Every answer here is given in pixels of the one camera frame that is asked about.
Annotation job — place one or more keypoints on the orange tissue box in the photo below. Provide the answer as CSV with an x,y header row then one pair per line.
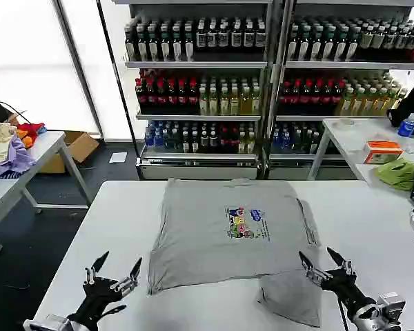
x,y
383,151

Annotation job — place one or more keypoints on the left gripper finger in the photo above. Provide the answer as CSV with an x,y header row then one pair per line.
x,y
127,284
98,267

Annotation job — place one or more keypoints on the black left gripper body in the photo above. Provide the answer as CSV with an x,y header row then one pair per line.
x,y
96,293

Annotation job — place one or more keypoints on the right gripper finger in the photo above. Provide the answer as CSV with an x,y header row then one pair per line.
x,y
341,263
315,275

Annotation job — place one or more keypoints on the white side table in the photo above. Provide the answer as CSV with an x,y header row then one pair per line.
x,y
45,148
348,138

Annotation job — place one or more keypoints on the red cloth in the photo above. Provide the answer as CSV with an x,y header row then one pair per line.
x,y
29,129

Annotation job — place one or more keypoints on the grey printed t-shirt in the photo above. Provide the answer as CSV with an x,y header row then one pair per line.
x,y
210,241

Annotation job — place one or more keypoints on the blue water bottle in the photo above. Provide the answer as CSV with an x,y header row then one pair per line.
x,y
407,127

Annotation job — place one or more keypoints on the steel shelf with bottles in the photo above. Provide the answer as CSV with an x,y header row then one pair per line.
x,y
338,86
200,86

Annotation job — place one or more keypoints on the white paper sheet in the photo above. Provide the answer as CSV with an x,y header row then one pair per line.
x,y
118,157

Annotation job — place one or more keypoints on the green cloth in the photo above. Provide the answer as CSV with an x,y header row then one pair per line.
x,y
396,174

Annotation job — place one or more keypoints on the black slanted pole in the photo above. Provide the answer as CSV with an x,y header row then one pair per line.
x,y
119,86

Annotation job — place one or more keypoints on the purple cloth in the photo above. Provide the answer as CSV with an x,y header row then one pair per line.
x,y
19,158

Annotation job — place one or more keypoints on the brown cardboard box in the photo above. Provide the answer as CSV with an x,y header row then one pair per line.
x,y
81,145

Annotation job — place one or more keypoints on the orange cloth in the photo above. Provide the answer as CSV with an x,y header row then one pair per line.
x,y
25,139

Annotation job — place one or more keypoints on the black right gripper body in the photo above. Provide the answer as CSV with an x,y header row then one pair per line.
x,y
346,286

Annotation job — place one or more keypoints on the blue cloth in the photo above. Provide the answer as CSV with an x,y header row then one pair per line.
x,y
42,130

